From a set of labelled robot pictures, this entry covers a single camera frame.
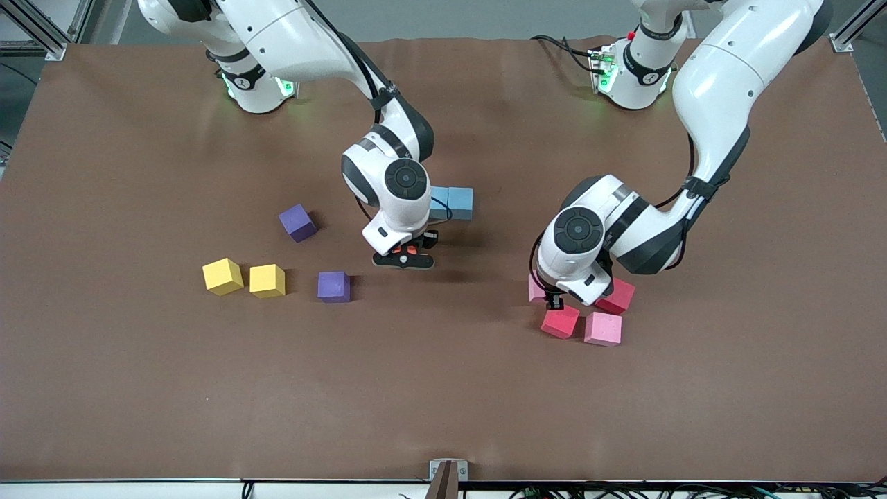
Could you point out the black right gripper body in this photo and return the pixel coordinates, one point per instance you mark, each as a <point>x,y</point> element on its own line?
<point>427,239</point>

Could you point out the orange foam cube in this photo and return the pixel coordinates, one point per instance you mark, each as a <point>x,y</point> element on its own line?
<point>411,249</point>

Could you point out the red foam cube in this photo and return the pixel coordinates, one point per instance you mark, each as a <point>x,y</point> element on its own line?
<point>560,323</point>
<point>619,299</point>

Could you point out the blue foam cube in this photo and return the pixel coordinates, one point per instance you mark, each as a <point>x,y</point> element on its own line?
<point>441,204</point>
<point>461,202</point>

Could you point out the light pink dimpled foam cube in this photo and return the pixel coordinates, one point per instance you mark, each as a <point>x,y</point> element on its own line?
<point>602,328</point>

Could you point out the purple foam cube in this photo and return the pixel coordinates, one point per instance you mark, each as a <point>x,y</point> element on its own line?
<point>333,285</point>
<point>296,220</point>

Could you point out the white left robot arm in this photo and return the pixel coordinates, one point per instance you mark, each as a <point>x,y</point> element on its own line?
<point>727,69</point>

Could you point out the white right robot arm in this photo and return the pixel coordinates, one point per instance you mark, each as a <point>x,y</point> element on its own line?
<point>398,208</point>

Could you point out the brown table mat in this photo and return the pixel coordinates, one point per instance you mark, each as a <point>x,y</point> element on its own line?
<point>443,388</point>

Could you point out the yellow foam cube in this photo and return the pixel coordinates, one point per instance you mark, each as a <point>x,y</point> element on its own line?
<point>222,274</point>
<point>267,279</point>

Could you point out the gray metal mounting bracket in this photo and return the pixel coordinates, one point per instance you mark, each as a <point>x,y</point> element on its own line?
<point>435,470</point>

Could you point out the brown camera pole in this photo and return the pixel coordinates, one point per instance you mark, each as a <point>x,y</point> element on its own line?
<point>445,489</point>

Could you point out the aluminium frame post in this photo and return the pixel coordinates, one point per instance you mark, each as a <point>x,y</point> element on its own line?
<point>845,43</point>
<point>57,50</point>

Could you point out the white table edge rail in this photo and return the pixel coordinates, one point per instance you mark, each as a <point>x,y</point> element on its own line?
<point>104,493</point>

